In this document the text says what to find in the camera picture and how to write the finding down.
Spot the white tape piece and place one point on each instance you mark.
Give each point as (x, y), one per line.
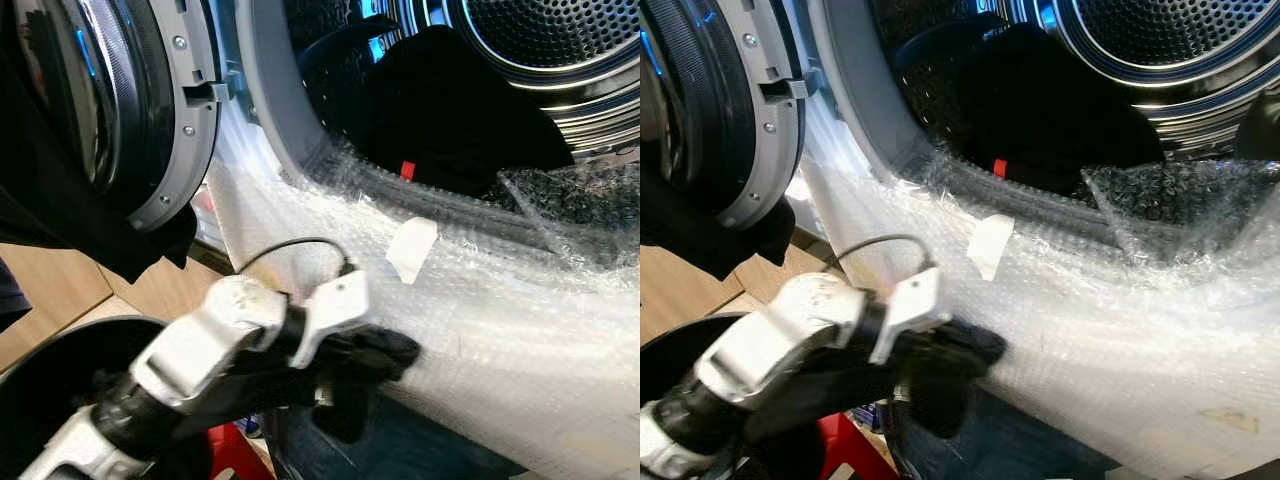
(412, 245)
(990, 245)

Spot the white washing machine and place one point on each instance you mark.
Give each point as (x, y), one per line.
(265, 80)
(840, 80)

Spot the black round laundry basket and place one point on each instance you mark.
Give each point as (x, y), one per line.
(60, 370)
(670, 360)

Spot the round washing machine door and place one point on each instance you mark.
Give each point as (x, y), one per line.
(770, 100)
(190, 90)

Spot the red plastic stool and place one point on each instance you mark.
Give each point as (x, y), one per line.
(850, 450)
(230, 455)

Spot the perforated steel washer drum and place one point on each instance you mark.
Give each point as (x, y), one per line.
(1150, 30)
(560, 30)

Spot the clear bubble wrap sheet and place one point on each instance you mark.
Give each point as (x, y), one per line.
(520, 330)
(1100, 330)

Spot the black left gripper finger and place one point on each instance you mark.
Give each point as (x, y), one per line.
(980, 348)
(395, 352)
(354, 415)
(935, 410)

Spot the plain black hanging garment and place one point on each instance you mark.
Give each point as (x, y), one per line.
(700, 235)
(60, 200)

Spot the small red garment tag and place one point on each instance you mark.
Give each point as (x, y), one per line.
(1000, 168)
(407, 170)

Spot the blue denim jeans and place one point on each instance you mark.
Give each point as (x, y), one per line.
(1020, 445)
(420, 450)

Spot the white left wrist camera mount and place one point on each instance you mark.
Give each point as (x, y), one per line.
(915, 300)
(335, 300)

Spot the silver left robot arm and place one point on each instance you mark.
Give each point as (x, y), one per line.
(200, 345)
(760, 350)

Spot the black garment with red tag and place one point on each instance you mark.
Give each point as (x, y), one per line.
(1040, 110)
(450, 110)

